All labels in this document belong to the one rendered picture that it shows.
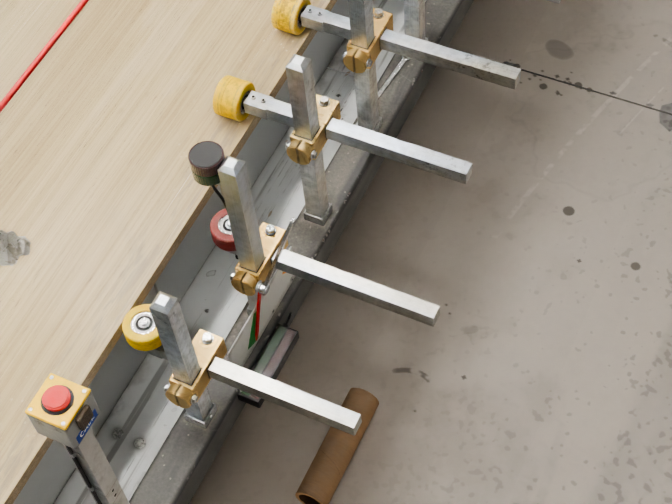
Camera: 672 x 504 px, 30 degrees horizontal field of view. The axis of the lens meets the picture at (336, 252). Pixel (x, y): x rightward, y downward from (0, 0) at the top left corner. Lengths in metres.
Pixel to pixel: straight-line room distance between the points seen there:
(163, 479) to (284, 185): 0.75
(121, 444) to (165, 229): 0.43
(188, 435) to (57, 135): 0.66
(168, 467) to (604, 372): 1.29
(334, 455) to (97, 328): 0.91
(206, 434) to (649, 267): 1.46
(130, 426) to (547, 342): 1.20
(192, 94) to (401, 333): 0.99
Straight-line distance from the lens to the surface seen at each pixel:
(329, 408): 2.18
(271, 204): 2.71
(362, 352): 3.21
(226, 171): 2.09
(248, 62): 2.60
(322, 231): 2.56
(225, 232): 2.33
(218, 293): 2.60
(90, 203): 2.43
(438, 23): 2.92
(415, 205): 3.46
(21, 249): 2.40
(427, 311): 2.26
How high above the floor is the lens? 2.79
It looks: 56 degrees down
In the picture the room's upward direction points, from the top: 7 degrees counter-clockwise
